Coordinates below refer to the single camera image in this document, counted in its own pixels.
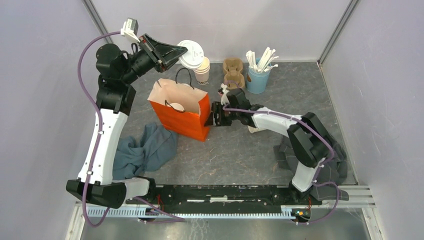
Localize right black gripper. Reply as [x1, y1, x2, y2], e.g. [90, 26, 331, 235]
[204, 101, 240, 126]

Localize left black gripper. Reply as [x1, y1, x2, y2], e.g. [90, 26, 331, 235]
[121, 33, 188, 84]

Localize orange paper bag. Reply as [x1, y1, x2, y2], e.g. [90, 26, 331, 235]
[147, 73, 211, 142]

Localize single white cup lid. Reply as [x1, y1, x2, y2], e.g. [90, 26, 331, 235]
[177, 39, 204, 70]

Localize lidded white coffee cup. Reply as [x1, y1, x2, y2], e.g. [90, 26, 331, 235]
[169, 102, 185, 113]

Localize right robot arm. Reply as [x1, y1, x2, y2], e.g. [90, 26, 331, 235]
[204, 101, 335, 204]

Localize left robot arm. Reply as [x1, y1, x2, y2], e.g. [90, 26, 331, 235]
[65, 34, 188, 209]

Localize stack of paper cups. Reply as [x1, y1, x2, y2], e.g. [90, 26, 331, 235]
[193, 56, 210, 85]

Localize brown cardboard cup carrier stack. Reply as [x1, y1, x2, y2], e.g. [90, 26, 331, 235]
[223, 57, 245, 90]

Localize blue-grey cloth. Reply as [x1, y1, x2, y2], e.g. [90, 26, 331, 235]
[112, 122, 179, 181]

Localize blue straw holder cup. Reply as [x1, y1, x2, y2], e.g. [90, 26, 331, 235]
[246, 65, 271, 94]

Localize white wrapped straws bundle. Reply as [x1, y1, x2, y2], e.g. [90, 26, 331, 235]
[245, 47, 279, 74]

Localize dark grey checked cloth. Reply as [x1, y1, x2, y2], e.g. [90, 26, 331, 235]
[273, 134, 348, 201]

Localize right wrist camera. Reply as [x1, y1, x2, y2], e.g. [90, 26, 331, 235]
[218, 83, 250, 108]

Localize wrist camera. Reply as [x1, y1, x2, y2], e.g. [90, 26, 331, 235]
[218, 83, 250, 108]
[120, 17, 140, 43]

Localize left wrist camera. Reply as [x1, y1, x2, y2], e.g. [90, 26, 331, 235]
[120, 17, 140, 43]

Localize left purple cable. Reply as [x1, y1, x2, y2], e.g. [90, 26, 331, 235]
[77, 31, 187, 228]

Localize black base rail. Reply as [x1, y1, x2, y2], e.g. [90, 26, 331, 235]
[142, 184, 322, 214]

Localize white cable duct strip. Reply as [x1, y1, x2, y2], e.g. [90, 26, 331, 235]
[106, 206, 295, 220]

